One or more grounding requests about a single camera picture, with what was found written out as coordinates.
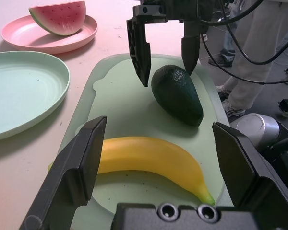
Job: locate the green cutting board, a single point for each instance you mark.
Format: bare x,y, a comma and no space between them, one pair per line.
124,107

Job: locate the mint green plastic plate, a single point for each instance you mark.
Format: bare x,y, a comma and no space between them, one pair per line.
21,91

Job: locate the dark green toy avocado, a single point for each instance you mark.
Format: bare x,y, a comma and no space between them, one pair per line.
177,95

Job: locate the person in blue jeans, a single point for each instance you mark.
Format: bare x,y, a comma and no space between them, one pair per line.
230,40

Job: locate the person in beige trousers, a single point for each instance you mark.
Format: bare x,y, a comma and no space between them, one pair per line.
259,43

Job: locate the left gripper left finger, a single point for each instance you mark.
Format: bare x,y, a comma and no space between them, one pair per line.
72,172

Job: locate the yellow toy banana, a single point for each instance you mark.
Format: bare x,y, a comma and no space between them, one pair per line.
158,155

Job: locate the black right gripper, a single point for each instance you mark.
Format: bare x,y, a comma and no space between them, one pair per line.
172,10

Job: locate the toy watermelon slice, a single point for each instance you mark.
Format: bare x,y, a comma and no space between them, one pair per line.
60,19

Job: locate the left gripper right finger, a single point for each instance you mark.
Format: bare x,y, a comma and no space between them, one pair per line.
249,172

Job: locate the pink plastic plate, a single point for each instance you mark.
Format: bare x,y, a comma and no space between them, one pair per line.
21,36

